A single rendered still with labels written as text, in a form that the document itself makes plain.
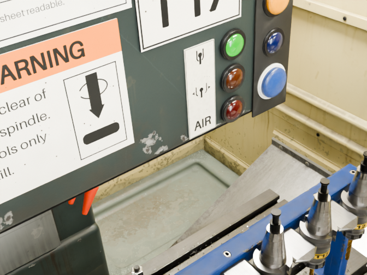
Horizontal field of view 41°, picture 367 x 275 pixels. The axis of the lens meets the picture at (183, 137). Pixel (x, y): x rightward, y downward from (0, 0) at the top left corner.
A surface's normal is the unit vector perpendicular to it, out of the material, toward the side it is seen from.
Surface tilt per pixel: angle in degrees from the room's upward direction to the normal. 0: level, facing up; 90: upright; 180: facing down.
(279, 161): 24
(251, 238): 0
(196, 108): 90
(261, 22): 90
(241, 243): 0
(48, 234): 90
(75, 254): 90
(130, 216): 0
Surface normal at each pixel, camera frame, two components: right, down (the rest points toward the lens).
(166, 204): -0.05, -0.81
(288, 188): -0.37, -0.59
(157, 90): 0.60, 0.44
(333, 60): -0.80, 0.38
